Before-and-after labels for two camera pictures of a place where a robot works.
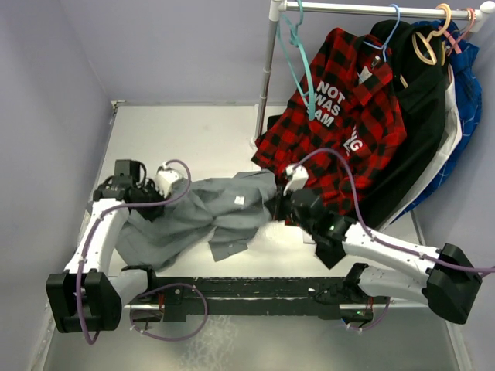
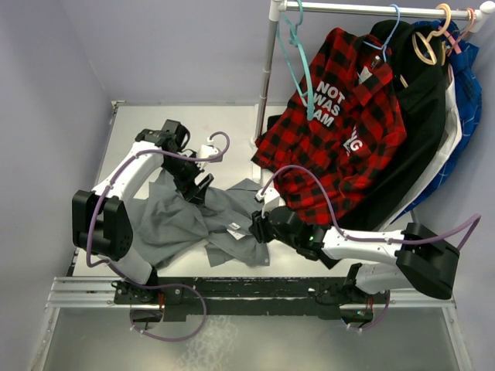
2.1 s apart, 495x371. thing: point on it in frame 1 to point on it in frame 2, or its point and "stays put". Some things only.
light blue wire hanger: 384,47 stays put
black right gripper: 277,204 to 257,227
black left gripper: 156,212 to 186,185
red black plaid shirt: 343,119 stays put
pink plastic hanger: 455,45 stays put
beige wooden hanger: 425,40 stays put
